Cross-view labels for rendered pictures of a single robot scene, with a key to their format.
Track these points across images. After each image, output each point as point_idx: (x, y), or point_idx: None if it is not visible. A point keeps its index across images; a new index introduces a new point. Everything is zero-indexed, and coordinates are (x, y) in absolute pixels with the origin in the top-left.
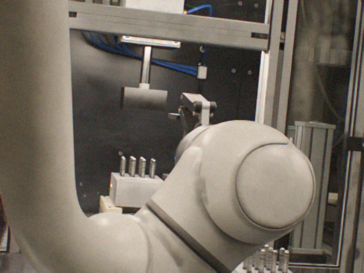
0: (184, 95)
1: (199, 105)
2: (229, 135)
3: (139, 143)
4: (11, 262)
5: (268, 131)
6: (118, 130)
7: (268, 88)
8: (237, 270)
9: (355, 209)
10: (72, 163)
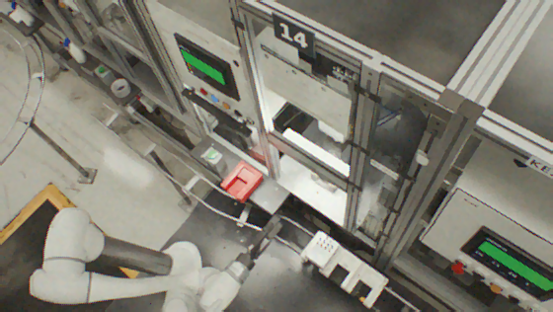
0: (259, 231)
1: (247, 248)
2: (205, 293)
3: None
4: (262, 188)
5: (208, 301)
6: None
7: (347, 201)
8: (316, 239)
9: (384, 244)
10: (169, 288)
